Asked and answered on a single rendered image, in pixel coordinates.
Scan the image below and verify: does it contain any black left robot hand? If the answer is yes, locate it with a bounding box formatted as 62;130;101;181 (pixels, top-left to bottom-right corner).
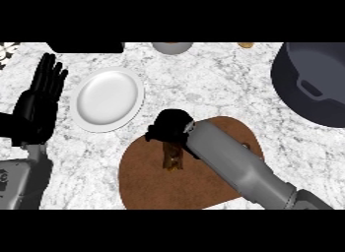
0;52;70;148

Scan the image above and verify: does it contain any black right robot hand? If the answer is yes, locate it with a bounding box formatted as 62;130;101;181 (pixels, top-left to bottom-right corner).
144;108;203;160

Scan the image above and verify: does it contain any brown wooden cutting board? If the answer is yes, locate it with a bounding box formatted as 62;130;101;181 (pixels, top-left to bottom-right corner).
119;115;267;211

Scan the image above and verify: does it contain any dark grey pot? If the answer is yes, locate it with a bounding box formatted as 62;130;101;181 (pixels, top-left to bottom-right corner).
270;42;345;129

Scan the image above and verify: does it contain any white oval plate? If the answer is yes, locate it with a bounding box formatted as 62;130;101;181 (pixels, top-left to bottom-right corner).
70;66;145;134

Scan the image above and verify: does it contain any black appliance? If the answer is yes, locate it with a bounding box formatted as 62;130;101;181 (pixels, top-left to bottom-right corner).
45;42;127;54

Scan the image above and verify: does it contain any grey bowl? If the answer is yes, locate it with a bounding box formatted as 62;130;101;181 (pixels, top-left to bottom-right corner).
151;42;196;56

